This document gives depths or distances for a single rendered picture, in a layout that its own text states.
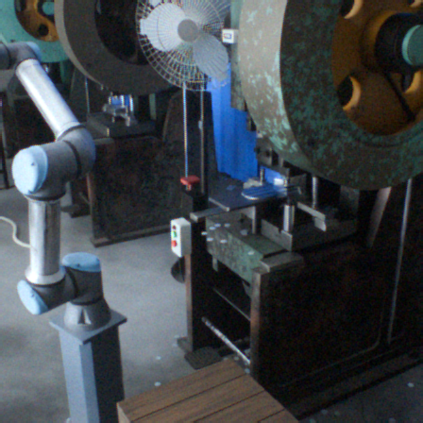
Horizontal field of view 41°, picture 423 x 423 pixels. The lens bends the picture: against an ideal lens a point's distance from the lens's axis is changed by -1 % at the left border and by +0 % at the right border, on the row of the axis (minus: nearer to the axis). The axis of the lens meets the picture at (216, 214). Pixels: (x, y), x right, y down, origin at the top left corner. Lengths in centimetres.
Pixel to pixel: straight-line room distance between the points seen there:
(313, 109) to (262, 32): 23
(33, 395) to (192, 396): 84
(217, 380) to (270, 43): 101
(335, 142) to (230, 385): 79
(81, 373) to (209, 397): 46
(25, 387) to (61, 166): 116
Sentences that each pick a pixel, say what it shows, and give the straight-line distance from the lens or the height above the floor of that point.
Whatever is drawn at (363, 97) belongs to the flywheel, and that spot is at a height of 118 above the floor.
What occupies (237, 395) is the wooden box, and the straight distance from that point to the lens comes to 174.
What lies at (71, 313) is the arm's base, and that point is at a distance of 188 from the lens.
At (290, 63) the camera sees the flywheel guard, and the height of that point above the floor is 130.
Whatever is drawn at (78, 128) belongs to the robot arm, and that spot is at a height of 111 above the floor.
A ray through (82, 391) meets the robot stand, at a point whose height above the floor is 22.
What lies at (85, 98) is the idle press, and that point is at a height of 57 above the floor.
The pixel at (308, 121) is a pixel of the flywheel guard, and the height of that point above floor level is 116.
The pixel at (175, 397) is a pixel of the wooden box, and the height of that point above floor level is 35.
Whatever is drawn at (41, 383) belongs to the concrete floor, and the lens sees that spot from 244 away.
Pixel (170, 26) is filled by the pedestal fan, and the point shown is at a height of 130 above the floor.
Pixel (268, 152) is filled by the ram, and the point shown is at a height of 94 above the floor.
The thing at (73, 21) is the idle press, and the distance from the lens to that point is 301.
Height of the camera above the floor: 147
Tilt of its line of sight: 22 degrees down
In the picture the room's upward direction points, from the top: straight up
